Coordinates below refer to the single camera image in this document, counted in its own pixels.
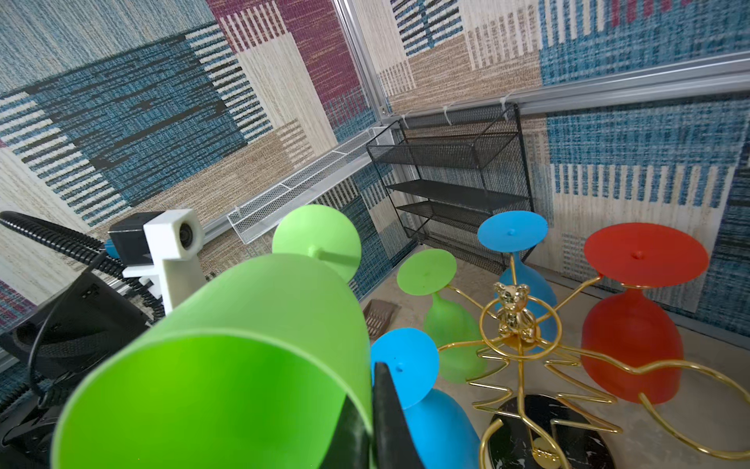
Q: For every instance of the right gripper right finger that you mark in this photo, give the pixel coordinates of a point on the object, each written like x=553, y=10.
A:
x=393, y=444

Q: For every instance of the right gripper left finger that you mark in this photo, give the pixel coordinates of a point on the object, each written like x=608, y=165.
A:
x=350, y=445

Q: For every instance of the green front wine glass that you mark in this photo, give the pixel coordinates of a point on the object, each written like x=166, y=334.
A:
x=251, y=371

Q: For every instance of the green wine glass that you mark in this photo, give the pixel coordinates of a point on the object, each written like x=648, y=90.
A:
x=251, y=371
x=427, y=273

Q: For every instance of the blue front wine glass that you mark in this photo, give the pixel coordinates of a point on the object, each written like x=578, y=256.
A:
x=442, y=433

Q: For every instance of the blue wine glass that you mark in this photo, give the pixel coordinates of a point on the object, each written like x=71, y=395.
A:
x=442, y=433
x=518, y=252

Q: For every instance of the green back wine glass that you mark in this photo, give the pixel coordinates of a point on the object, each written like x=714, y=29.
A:
x=427, y=273

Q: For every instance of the gold wine glass rack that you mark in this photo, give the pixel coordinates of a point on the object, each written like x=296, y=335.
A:
x=508, y=380

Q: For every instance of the blue back wine glass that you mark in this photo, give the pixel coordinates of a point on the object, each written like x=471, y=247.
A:
x=518, y=252

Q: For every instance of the red wine glass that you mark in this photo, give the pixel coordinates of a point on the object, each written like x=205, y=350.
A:
x=628, y=326

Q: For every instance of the white mesh wall basket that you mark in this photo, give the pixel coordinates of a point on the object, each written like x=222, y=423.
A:
x=259, y=215

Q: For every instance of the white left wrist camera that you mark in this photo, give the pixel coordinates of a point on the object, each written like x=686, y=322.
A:
x=162, y=247

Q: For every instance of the black wire shelf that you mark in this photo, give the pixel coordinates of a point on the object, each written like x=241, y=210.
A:
x=447, y=174

